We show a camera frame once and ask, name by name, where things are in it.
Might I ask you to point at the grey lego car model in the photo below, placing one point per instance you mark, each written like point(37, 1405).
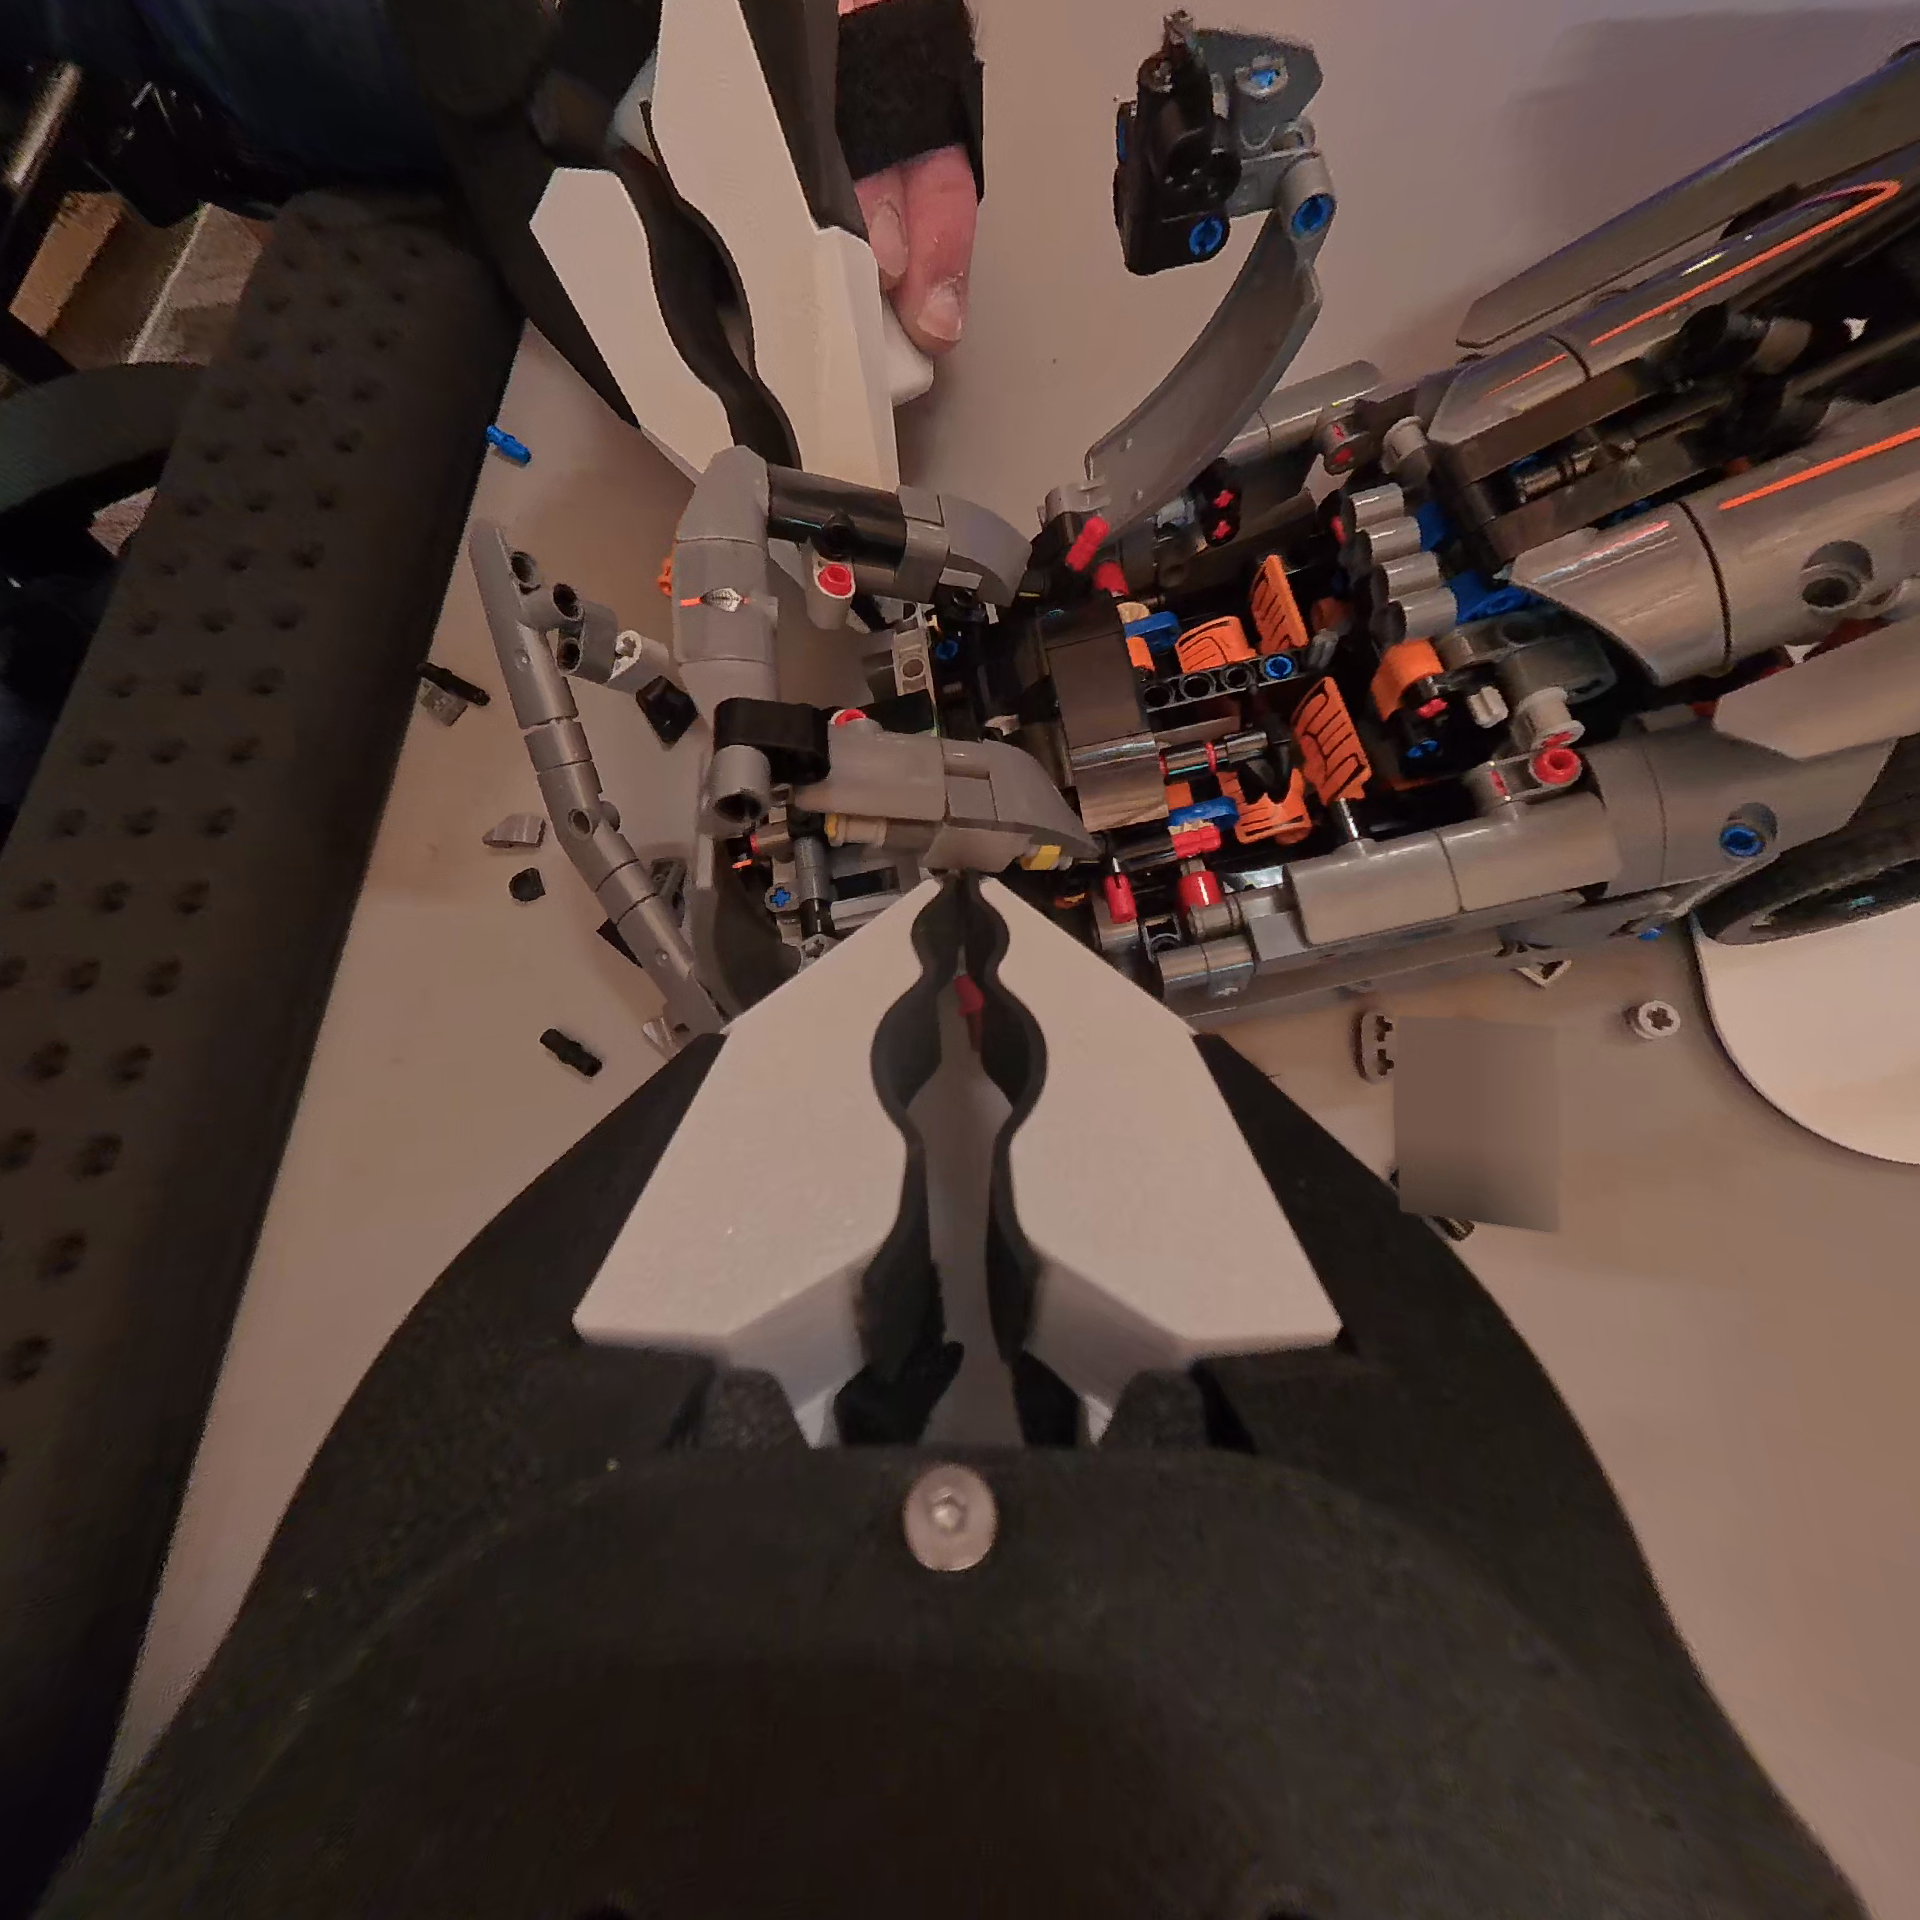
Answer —
point(1424, 885)

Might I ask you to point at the blue lego pin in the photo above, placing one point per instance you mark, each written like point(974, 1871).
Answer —
point(509, 445)

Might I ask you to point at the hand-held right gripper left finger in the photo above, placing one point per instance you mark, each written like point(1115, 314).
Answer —
point(734, 1201)

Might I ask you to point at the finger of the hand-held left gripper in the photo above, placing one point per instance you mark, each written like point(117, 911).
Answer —
point(810, 346)
point(586, 271)

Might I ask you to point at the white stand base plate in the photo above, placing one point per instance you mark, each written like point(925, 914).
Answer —
point(1800, 1049)

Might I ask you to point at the red lego pin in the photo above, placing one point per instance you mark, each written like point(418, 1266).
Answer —
point(967, 1008)

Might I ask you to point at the black lego connector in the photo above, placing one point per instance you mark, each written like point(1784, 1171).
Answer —
point(451, 690)

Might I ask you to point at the black tubular lego piece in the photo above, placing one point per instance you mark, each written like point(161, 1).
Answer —
point(570, 1053)

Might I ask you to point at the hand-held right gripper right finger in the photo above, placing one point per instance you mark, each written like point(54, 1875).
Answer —
point(1170, 1201)

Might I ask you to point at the black and grey lego piece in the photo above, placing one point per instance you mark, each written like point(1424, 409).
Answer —
point(763, 734)

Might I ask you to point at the grey curved lego fender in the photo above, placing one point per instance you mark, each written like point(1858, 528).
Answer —
point(563, 750)

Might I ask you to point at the cardboard boxes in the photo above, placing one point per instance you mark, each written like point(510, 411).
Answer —
point(89, 285)

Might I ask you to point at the black metal rod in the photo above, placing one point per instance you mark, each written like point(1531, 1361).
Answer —
point(37, 129)

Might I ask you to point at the person's left hand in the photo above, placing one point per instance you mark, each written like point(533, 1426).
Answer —
point(931, 241)

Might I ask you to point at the light grey lego connector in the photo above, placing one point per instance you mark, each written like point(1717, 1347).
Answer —
point(1373, 1043)

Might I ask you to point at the small light grey lego bush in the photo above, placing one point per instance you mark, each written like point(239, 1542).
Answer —
point(1656, 1019)

